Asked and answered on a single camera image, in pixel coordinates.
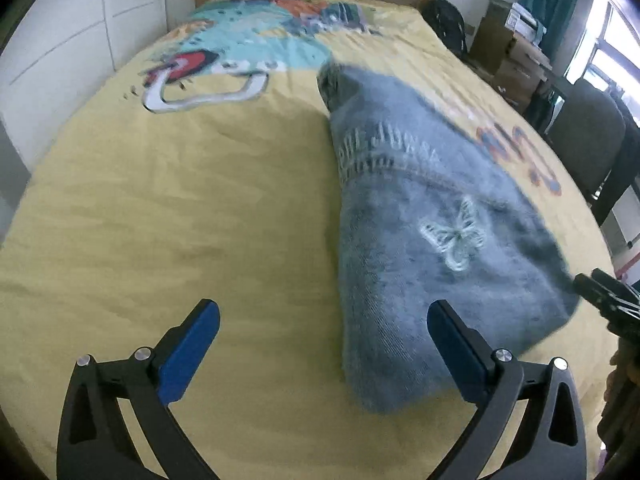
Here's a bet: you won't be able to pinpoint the blue denim jacket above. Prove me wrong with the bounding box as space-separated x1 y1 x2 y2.
318 63 578 413

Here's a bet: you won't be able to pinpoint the dark office chair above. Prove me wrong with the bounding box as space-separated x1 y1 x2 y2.
547 78 639 224

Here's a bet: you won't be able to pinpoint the brown cardboard boxes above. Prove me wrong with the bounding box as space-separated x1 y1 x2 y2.
469 0 552 113

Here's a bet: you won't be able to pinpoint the yellow dinosaur print bedspread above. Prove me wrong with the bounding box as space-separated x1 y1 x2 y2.
1 0 611 479

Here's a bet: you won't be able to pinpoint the black backpack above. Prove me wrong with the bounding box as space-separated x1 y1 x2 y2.
421 0 468 58

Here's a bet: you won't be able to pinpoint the white wardrobe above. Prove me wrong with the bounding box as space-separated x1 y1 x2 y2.
1 0 195 169

